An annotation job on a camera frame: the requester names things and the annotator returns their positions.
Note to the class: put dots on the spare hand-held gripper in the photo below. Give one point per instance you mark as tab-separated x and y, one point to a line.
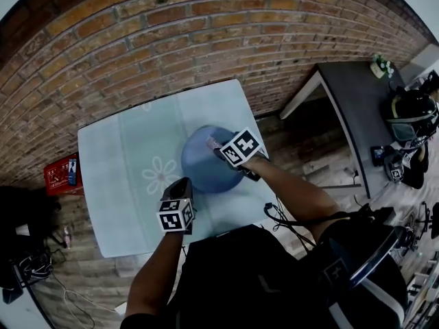
395	170
408	157

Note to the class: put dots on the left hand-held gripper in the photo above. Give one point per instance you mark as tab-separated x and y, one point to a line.
175	216

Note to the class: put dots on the person's left forearm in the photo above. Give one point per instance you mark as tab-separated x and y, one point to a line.
151	279

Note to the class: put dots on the grey scouring cloth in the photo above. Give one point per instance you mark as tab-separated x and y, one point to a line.
214	142

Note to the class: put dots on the open black carrying case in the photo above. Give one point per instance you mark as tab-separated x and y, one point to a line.
406	238

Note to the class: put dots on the black shoulder pack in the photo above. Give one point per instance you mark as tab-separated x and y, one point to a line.
363	249

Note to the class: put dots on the black and grey backpack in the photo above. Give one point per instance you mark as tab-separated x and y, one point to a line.
413	111

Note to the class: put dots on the white paper piece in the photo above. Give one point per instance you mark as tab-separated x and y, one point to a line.
22	230

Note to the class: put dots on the red plastic crate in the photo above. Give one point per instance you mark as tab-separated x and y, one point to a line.
55	177

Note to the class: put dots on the grey desk with white legs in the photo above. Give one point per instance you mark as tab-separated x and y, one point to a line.
360	101

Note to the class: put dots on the black smartphone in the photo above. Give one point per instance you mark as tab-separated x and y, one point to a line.
72	172

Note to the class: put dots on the clear plastic bottle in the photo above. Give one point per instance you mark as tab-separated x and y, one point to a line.
66	238

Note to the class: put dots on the light blue flowered tablecloth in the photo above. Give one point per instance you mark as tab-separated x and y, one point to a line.
116	163

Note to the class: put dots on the potted plant in white pot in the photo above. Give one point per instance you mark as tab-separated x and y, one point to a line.
380	67

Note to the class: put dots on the person's right forearm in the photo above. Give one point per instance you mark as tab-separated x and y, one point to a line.
291	197

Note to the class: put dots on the black chair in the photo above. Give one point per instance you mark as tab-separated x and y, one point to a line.
24	214

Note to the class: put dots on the small black screen device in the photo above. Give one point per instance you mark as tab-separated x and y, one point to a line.
377	155

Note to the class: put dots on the person's black shirt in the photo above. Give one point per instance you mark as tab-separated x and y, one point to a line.
240	279

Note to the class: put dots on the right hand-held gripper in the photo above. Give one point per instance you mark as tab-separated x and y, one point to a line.
240	146

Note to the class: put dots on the large blue plate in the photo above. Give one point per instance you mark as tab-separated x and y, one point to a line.
202	170

